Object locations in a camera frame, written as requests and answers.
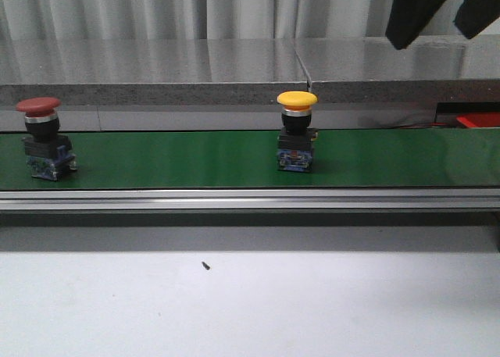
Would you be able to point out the right grey stone slab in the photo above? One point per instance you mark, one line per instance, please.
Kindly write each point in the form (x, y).
(432, 69)

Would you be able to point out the aluminium conveyor side rail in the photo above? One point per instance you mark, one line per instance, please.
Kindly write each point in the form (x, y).
(344, 199)

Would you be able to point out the green conveyor belt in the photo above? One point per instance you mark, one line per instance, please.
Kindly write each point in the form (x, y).
(247, 158)

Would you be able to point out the red plastic bin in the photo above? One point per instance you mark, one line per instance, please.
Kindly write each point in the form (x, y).
(480, 120)

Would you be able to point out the red mushroom push button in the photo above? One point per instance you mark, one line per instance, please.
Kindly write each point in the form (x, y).
(49, 154)

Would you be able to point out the left grey stone slab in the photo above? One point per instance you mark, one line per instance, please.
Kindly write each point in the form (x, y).
(150, 72)

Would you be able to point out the grey pleated curtain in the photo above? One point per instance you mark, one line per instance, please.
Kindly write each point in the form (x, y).
(192, 19)

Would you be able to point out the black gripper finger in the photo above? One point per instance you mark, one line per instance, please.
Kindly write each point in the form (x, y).
(408, 18)
(474, 16)

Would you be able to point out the grey stone slab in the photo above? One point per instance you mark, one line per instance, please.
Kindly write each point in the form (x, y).
(432, 69)
(150, 72)

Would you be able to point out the yellow mushroom push button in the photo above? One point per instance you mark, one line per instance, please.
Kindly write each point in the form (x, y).
(295, 145)

